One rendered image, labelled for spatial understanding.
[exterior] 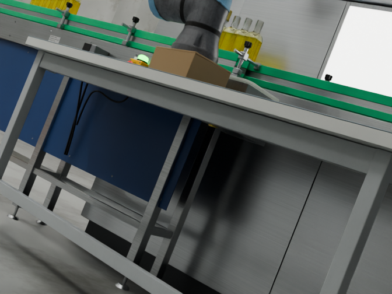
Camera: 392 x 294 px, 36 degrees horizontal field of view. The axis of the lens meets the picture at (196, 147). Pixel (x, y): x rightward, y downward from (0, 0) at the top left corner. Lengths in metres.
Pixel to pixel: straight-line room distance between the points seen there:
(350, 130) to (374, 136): 0.06
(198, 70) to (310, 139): 0.46
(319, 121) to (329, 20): 1.05
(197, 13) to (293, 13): 0.74
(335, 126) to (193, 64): 0.54
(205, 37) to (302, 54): 0.68
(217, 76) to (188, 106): 0.16
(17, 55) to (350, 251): 2.20
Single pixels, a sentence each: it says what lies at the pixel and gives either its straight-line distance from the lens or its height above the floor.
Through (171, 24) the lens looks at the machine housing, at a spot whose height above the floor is 1.09.
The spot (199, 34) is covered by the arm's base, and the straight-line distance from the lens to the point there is 1.85.
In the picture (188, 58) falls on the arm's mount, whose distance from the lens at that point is 1.79.
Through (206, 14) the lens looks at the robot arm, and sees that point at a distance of 1.87.
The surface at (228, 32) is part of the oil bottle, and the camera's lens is 2.47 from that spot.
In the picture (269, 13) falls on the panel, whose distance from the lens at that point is 2.59.
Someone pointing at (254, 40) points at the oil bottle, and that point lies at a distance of 2.39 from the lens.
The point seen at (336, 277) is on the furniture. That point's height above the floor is 0.42.
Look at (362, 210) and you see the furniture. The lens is 1.38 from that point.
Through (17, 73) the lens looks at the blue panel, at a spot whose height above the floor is 0.62.
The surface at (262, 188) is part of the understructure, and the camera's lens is 2.38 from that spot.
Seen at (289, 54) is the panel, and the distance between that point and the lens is 2.46.
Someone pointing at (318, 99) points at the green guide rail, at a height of 0.90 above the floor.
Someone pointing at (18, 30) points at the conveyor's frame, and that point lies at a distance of 3.21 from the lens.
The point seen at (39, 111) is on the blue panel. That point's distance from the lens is 2.90.
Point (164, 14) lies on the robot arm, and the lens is 1.97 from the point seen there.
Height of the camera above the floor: 0.54
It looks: 1 degrees up
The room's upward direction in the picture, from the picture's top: 22 degrees clockwise
